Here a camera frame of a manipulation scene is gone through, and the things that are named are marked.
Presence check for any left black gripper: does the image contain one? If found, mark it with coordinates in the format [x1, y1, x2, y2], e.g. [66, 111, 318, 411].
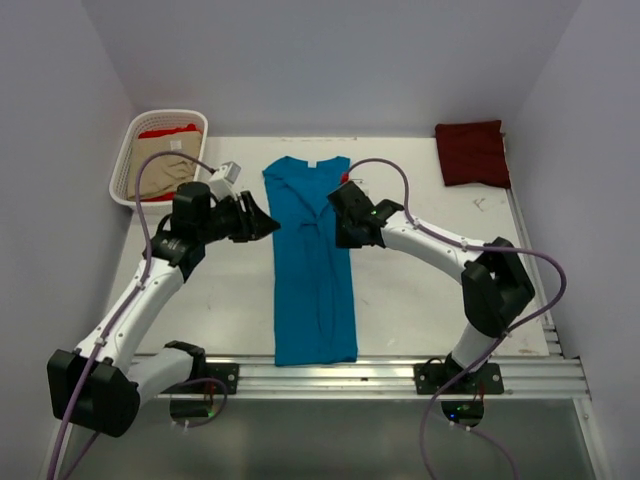
[197, 190, 279, 244]

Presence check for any blue t shirt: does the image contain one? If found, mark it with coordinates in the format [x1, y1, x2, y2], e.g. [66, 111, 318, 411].
[263, 156, 358, 367]

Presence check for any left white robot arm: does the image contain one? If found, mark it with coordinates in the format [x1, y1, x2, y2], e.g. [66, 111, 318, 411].
[47, 182, 280, 438]

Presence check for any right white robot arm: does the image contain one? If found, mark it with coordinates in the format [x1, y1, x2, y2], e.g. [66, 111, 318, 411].
[328, 181, 535, 393]

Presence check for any beige shirt in basket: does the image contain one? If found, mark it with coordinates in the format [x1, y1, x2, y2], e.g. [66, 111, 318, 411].
[125, 133, 204, 202]

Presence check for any folded dark red shirt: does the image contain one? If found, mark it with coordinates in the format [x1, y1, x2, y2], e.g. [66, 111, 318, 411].
[435, 120, 511, 189]

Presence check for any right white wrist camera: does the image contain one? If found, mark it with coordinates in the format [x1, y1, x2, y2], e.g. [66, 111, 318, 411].
[340, 172, 369, 195]

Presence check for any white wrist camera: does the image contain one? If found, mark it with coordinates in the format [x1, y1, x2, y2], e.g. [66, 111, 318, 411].
[340, 172, 369, 195]
[207, 162, 241, 200]

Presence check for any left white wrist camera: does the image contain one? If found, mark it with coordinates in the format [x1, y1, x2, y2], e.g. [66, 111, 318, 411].
[207, 162, 241, 200]

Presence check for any aluminium mounting rail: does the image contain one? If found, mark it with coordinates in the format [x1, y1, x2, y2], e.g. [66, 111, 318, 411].
[207, 356, 591, 400]

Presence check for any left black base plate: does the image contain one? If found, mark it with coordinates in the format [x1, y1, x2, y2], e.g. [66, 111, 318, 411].
[204, 362, 240, 395]

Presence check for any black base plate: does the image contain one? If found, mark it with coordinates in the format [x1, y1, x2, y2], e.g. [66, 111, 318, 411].
[204, 362, 240, 395]
[413, 356, 505, 395]

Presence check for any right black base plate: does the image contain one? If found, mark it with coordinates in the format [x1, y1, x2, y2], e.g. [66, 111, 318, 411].
[413, 356, 505, 395]

